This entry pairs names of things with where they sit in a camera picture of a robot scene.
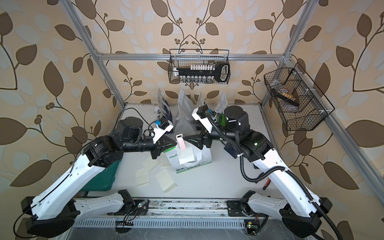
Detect tool in right basket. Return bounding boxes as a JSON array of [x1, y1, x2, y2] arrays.
[[275, 90, 300, 107]]

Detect black corrugated cable hose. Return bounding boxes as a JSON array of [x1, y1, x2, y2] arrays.
[[204, 109, 344, 240]]

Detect black wire basket back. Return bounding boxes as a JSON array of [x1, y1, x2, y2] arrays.
[[168, 48, 231, 86]]

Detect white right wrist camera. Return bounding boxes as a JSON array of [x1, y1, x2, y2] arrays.
[[192, 105, 213, 133]]

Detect orange handled pliers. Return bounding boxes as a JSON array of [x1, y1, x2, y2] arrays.
[[263, 179, 271, 190]]

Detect navy blue paper bag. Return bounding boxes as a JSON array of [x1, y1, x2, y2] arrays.
[[224, 143, 240, 159]]

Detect black socket set holder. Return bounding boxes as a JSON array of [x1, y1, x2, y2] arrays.
[[174, 62, 231, 83]]

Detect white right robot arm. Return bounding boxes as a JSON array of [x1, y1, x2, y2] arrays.
[[185, 105, 342, 240]]

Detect aluminium front rail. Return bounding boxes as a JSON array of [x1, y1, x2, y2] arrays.
[[64, 196, 313, 220]]

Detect small blue paper bag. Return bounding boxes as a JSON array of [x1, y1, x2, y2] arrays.
[[154, 89, 173, 123]]

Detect small green paper bag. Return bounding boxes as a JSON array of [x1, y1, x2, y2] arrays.
[[215, 92, 228, 114]]

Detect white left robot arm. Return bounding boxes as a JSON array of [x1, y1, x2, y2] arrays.
[[21, 117, 177, 238]]

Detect black wire basket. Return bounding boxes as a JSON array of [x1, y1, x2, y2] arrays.
[[264, 63, 335, 131], [168, 48, 231, 86]]

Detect dark navy small bag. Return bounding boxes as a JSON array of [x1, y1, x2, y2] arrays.
[[197, 92, 206, 108]]

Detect white paper bag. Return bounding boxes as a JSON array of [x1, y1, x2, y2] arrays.
[[174, 89, 196, 136]]

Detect cream lined receipt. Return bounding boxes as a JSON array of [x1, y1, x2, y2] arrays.
[[161, 156, 172, 168], [136, 168, 150, 187], [156, 170, 177, 193], [142, 159, 160, 172], [176, 145, 195, 165]]

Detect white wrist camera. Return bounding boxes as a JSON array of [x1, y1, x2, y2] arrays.
[[192, 105, 213, 133], [153, 117, 174, 144]]

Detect large green white bag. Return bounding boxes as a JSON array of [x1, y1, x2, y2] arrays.
[[164, 142, 212, 173]]

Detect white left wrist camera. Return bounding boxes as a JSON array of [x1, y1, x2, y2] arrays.
[[153, 117, 174, 144]]

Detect black wire basket right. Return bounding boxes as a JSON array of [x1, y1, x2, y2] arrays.
[[264, 63, 335, 131]]

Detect green plastic tool case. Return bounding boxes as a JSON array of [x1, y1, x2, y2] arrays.
[[81, 161, 121, 192]]

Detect pink stapler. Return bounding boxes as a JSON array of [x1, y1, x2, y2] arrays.
[[176, 134, 186, 151]]

